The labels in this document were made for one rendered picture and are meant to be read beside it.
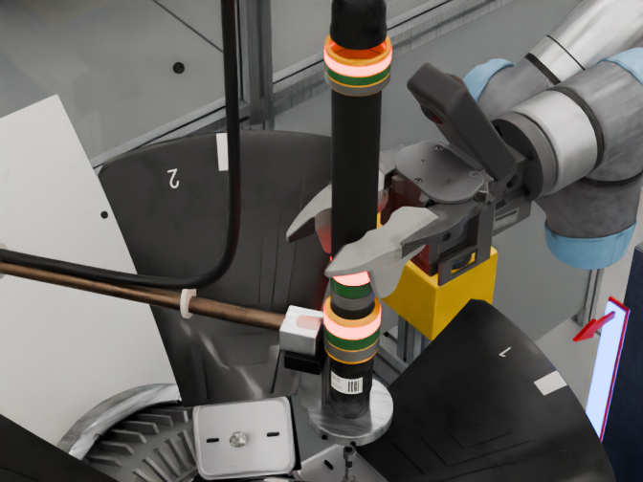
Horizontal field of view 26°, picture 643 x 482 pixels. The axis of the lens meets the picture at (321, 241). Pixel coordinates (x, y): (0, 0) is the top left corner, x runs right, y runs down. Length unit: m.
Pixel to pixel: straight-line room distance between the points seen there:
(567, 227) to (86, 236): 0.46
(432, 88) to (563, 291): 1.94
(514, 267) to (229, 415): 1.57
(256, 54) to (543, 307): 1.17
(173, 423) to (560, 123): 0.47
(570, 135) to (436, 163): 0.11
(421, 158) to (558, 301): 1.89
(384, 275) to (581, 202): 0.24
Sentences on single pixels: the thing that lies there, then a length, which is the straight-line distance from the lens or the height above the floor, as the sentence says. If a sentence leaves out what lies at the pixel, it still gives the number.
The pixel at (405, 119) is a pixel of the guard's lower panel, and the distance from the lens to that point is 2.21.
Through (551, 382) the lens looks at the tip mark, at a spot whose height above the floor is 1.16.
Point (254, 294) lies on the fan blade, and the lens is 1.17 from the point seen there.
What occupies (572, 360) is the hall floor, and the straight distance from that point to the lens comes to 2.99.
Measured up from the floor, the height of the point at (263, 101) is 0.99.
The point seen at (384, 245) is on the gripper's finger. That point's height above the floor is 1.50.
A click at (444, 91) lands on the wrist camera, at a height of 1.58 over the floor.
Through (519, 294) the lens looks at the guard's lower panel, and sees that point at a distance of 2.78.
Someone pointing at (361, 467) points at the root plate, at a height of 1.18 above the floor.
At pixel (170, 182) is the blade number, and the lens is 1.20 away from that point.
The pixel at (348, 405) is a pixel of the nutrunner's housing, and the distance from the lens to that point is 1.12.
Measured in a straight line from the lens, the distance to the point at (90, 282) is 1.14.
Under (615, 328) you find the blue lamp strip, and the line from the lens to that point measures 1.42.
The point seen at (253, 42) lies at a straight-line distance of 1.89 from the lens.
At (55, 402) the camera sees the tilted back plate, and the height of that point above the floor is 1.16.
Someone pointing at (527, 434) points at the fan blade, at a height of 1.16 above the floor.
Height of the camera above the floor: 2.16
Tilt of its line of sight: 42 degrees down
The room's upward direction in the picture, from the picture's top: straight up
